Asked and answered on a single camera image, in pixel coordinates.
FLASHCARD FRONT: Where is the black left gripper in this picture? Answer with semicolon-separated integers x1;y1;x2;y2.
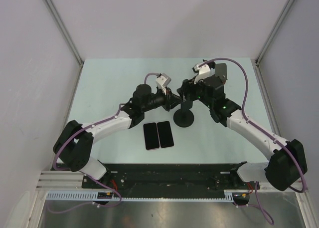
141;85;182;112

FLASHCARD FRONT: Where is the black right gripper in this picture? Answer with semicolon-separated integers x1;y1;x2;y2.
179;74;214;108

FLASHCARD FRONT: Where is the pink phone black screen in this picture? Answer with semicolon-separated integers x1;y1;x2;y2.
143;122;160;151

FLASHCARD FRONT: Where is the white phone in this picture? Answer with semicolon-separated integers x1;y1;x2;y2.
157;121;174;148

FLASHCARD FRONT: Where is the black tripod phone stand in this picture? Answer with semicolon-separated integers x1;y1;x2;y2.
199;59;216;69

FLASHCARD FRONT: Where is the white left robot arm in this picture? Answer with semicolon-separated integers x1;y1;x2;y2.
53;84;181;188

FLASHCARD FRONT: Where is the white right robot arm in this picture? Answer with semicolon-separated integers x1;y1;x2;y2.
177;75;308;193

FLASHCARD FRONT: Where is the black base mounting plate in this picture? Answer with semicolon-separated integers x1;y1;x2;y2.
51;163;261;198

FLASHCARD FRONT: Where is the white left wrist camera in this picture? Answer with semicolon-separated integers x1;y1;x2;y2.
156;73;171;95

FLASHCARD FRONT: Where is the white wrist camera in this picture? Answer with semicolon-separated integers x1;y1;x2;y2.
156;73;171;95
192;62;211;84

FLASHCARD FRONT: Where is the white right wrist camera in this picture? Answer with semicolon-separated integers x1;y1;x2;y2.
192;62;211;84

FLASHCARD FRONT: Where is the white slotted cable duct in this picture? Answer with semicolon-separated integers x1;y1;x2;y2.
47;190;236;203

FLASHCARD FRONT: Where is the left aluminium frame post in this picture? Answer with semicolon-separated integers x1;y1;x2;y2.
37;0;84;69

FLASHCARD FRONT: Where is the white corner frame post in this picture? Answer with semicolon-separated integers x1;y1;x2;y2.
254;0;304;65

